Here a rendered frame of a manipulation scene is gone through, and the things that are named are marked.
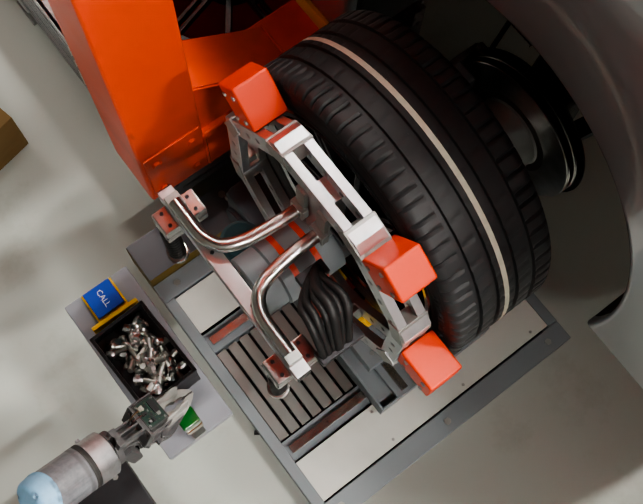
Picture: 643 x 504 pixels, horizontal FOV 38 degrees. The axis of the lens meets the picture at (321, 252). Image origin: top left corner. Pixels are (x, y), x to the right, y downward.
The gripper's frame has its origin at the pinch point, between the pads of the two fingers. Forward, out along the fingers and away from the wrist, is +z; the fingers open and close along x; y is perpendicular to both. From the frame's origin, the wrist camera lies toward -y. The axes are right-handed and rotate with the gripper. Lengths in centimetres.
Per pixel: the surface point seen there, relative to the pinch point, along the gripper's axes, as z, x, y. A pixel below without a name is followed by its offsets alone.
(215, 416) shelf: 12.5, -3.4, -20.8
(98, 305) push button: 8.0, 33.1, -20.1
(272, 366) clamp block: 1.7, -10.5, 29.5
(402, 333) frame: 18.9, -21.4, 40.7
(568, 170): 64, -19, 56
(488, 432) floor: 80, -49, -38
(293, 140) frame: 18, 14, 56
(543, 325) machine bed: 104, -39, -18
